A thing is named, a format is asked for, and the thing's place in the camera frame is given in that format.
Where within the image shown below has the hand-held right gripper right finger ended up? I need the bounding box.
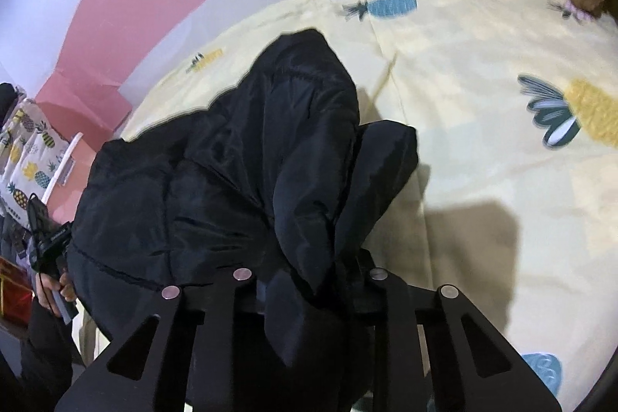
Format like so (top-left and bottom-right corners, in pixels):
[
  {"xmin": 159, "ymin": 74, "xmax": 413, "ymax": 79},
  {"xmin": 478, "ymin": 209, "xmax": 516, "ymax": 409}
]
[{"xmin": 355, "ymin": 250, "xmax": 564, "ymax": 412}]

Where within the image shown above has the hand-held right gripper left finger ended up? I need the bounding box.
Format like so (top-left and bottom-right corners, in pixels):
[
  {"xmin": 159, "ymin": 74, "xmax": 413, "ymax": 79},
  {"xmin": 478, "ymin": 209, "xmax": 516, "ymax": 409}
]
[{"xmin": 54, "ymin": 267, "xmax": 265, "ymax": 412}]

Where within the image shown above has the black jacket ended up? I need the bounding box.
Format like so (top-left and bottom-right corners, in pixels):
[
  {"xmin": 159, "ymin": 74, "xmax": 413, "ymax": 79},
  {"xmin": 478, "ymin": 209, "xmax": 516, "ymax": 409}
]
[{"xmin": 65, "ymin": 28, "xmax": 419, "ymax": 412}]

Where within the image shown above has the person's left forearm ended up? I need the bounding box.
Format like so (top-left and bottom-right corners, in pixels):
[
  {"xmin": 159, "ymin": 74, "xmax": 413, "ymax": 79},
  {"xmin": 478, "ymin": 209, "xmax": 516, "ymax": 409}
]
[{"xmin": 18, "ymin": 302, "xmax": 87, "ymax": 412}]

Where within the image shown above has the person's left hand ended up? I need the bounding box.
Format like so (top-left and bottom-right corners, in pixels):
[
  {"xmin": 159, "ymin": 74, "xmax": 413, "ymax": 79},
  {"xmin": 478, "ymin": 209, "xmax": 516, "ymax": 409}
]
[{"xmin": 35, "ymin": 268, "xmax": 79, "ymax": 312}]

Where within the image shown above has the red box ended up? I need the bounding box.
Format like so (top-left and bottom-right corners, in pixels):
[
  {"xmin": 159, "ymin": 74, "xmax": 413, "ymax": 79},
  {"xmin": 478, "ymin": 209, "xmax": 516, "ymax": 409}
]
[{"xmin": 0, "ymin": 256, "xmax": 36, "ymax": 327}]

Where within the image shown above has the white pineapple print cushion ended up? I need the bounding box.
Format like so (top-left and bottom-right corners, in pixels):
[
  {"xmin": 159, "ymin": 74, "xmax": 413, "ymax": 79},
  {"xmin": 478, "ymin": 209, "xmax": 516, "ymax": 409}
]
[{"xmin": 0, "ymin": 97, "xmax": 74, "ymax": 220}]

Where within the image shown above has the cream pineapple print bedsheet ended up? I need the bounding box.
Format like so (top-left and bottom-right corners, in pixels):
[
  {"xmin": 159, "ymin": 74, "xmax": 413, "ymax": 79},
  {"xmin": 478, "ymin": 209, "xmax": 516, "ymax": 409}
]
[{"xmin": 80, "ymin": 0, "xmax": 618, "ymax": 412}]

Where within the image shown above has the white rail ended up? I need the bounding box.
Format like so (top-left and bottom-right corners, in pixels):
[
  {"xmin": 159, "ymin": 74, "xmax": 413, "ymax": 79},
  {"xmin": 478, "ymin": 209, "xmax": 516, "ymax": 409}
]
[{"xmin": 42, "ymin": 131, "xmax": 86, "ymax": 203}]

